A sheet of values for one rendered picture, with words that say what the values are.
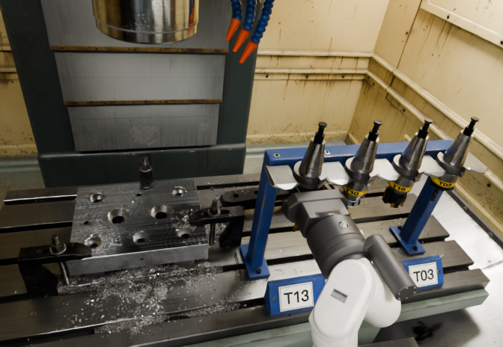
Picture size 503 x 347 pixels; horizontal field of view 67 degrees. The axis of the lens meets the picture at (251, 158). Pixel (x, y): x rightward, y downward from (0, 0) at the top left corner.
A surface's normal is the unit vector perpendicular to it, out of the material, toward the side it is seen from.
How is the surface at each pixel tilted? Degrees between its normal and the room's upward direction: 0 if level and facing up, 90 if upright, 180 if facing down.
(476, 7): 90
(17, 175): 0
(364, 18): 90
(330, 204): 0
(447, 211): 24
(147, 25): 90
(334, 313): 44
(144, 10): 90
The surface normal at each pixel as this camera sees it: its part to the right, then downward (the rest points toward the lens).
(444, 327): -0.29, -0.71
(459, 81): -0.96, 0.05
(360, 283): -0.59, -0.53
